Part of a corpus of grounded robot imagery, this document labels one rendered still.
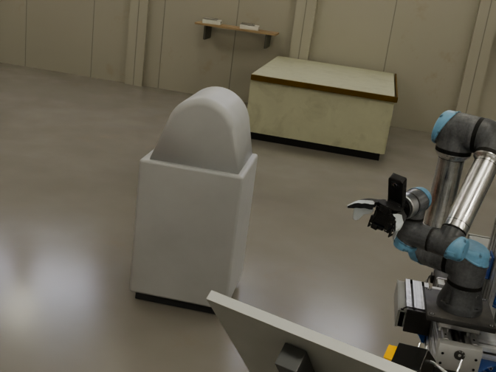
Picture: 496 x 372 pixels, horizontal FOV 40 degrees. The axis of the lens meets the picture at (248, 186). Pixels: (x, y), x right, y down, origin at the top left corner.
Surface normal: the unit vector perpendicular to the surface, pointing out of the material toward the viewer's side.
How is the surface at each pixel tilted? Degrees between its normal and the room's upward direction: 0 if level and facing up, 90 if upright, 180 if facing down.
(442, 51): 90
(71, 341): 0
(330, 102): 90
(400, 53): 90
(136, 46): 90
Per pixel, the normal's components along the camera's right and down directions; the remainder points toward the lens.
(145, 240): -0.18, 0.29
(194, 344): 0.12, -0.94
